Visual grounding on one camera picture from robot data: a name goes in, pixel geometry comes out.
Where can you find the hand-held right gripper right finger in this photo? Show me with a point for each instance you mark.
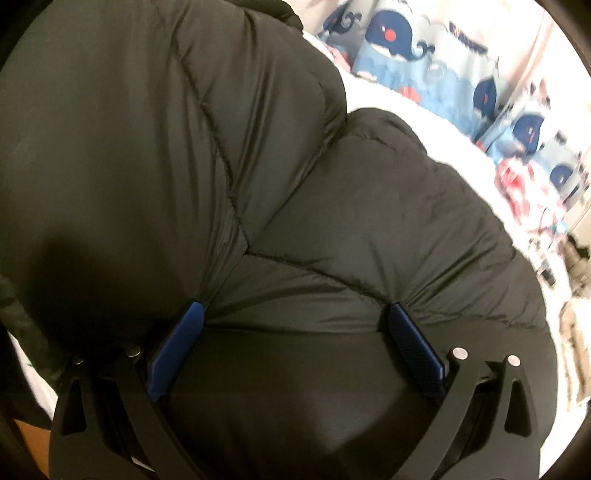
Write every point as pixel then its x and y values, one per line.
pixel 415 350

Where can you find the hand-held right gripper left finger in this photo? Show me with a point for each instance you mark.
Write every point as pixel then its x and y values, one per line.
pixel 178 348

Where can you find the large black puffer jacket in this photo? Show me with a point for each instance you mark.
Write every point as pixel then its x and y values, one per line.
pixel 323 230

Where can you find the pink checked cloth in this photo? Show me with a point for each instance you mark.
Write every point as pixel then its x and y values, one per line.
pixel 526 189

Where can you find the cherry-print white bed sheet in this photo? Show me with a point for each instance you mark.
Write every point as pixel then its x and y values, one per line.
pixel 438 134

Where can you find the whale-print blue curtain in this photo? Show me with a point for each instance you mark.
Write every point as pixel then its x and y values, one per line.
pixel 438 60

